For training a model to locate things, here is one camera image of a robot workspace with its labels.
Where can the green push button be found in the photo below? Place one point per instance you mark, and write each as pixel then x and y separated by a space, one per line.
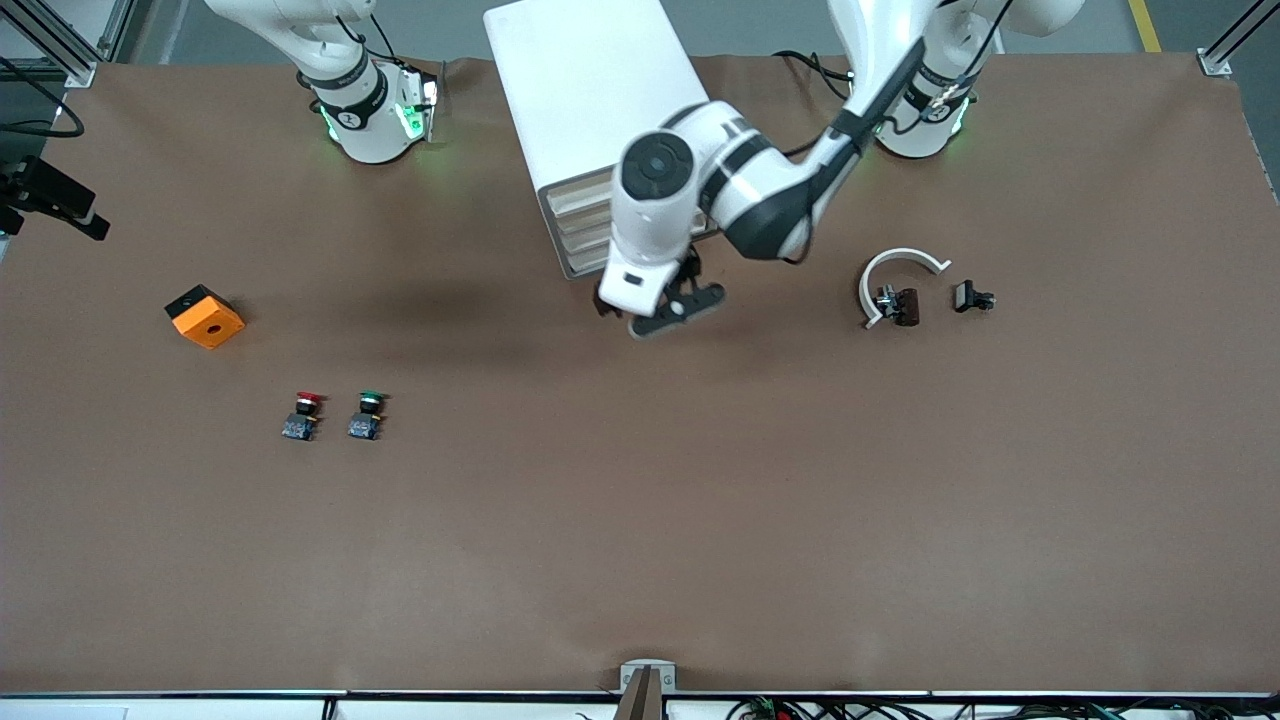
pixel 367 416

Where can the grey metal bracket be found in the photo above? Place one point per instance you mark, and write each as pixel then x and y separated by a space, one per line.
pixel 632 672

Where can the orange and black button box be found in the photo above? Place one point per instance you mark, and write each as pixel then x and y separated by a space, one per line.
pixel 208 322

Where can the small black component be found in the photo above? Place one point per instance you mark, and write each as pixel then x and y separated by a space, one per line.
pixel 972 298

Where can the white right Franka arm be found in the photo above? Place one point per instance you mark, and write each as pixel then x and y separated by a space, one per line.
pixel 350 100

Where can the brown table mat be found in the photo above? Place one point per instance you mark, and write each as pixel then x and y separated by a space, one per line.
pixel 600 520

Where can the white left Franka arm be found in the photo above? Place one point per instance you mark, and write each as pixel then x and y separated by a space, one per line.
pixel 760 190

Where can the aluminium frame profile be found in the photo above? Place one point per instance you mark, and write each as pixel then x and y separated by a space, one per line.
pixel 1225 45
pixel 60 50

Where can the red push button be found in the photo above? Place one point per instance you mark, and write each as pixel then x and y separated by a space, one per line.
pixel 303 418

